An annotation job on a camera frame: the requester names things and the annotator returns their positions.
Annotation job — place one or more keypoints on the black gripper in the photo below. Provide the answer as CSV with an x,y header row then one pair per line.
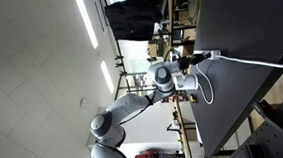
x,y
184,61

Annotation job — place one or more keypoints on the white power strip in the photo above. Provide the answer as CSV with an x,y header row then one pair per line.
x,y
216,54

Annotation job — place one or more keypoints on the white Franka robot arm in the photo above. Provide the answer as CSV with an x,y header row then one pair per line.
x,y
126,106

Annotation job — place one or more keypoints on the grey cylindrical cup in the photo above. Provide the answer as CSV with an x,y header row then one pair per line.
x,y
188,82

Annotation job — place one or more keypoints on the yellow tape measure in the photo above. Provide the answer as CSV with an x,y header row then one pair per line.
x,y
192,98

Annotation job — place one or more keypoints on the red and black tool rack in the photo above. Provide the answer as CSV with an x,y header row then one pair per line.
x,y
179,95

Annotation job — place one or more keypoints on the wooden workbench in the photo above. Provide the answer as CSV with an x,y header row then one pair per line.
x,y
184,136
169,10

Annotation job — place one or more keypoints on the black hanging cloth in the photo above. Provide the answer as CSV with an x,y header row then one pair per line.
x,y
133,16

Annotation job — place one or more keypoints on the short ceiling light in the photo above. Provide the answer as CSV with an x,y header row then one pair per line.
x,y
107,76

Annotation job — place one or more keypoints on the red machine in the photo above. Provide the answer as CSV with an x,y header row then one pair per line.
x,y
147,157

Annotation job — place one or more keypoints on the black perforated board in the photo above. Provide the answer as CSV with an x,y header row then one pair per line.
x,y
279,136

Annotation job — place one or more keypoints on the long ceiling light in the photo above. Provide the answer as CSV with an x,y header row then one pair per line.
x,y
86,22

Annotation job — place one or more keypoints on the round ceiling detector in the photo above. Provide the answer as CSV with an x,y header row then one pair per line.
x,y
84,103

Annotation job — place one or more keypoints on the black pole frame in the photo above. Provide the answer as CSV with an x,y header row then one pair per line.
x,y
117,47

